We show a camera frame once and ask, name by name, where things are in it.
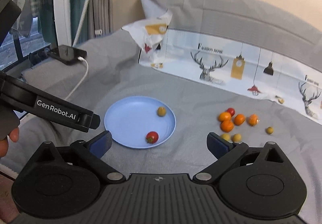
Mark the yellow-green round fruit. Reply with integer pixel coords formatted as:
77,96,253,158
266,126,274,135

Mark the white charging cable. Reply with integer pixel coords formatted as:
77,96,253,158
64,56,90,101

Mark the yellow-green fruit left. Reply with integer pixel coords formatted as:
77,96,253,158
221,133,231,142

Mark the light blue round plate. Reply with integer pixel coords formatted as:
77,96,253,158
104,96,176,149

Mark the red cherry tomato on bed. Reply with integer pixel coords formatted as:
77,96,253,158
226,107,235,117

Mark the orange kumquat middle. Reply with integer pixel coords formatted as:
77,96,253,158
234,114,246,126

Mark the grey headboard cushion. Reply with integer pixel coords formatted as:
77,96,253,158
136,0,322,73

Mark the grey bed blanket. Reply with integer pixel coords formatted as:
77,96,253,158
3,31,321,223

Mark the person's left hand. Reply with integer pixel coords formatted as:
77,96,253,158
0,128,19,158

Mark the yellow-green fruit on plate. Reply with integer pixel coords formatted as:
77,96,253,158
157,106,166,117

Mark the plastic-wrapped orange fruit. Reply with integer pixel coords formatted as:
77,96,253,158
247,114,259,126

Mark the deer print white sheet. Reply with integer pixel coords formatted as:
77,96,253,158
123,14,321,123

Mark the white window frame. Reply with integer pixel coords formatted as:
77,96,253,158
53,0,72,46

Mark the yellow-green fruit right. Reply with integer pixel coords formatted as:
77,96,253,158
231,134,242,142

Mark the small orange kumquat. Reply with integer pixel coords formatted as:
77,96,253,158
218,112,231,122

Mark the red cherry tomato on plate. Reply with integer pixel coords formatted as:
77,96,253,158
145,132,159,144

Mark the orange kumquat front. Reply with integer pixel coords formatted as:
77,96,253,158
220,120,234,133

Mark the black smartphone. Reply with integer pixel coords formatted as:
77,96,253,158
47,45,87,66

